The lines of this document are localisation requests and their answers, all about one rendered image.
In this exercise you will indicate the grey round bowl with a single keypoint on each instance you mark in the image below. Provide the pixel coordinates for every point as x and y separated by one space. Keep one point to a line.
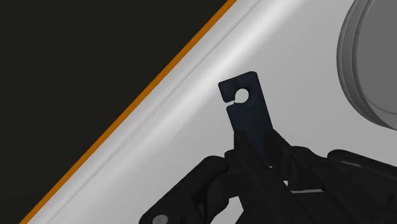
372 62

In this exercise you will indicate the white table with orange edge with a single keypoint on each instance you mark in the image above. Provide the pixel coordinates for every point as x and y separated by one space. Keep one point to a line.
173 130

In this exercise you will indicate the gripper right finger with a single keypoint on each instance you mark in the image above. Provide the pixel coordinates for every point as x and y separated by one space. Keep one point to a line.
350 180

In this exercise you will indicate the dark blue holed tag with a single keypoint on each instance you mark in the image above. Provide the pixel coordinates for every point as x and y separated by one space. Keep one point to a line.
249 116

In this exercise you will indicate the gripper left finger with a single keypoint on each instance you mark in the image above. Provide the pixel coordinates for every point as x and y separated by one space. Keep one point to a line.
198 186

